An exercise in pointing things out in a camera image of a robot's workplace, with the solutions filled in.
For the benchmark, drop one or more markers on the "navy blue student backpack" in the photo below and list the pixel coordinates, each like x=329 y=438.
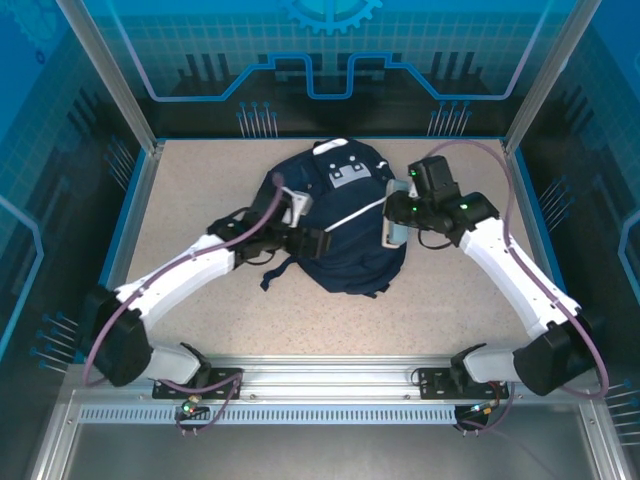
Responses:
x=350 y=260

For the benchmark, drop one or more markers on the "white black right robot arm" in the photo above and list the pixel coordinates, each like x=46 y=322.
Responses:
x=500 y=265

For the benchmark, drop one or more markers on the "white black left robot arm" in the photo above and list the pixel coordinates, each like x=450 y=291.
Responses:
x=180 y=275

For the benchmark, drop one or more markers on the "small green-lit connector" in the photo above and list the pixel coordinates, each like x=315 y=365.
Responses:
x=189 y=407
x=480 y=409

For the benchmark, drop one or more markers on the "grey metal front tray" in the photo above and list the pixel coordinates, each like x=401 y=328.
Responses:
x=325 y=450

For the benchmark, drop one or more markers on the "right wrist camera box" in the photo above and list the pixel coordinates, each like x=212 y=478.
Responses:
x=412 y=190

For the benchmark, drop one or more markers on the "aluminium front rail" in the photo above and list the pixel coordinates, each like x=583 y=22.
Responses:
x=325 y=375

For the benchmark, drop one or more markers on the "aluminium frame post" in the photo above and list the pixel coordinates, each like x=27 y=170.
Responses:
x=114 y=75
x=549 y=75

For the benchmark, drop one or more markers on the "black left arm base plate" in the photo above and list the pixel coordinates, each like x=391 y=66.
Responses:
x=225 y=372

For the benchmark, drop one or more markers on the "aluminium side rail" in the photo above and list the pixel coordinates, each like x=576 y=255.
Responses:
x=141 y=200

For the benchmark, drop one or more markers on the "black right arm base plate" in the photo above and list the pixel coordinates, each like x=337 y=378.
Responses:
x=430 y=382

